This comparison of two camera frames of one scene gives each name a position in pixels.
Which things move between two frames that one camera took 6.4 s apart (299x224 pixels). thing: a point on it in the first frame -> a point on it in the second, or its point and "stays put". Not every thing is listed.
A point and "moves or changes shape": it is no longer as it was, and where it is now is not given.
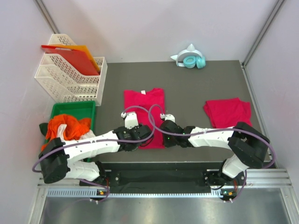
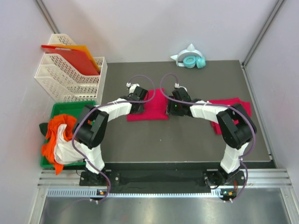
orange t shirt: x=75 y=128 stays put
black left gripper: x=135 y=128 -> x=141 y=110
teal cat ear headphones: x=190 y=58 stays put
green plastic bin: x=81 y=109 stays put
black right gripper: x=167 y=143 -> x=170 y=109
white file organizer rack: x=66 y=83 stays put
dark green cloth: x=43 y=127 stays put
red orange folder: x=78 y=56 stays put
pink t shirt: x=148 y=105 moves or changes shape
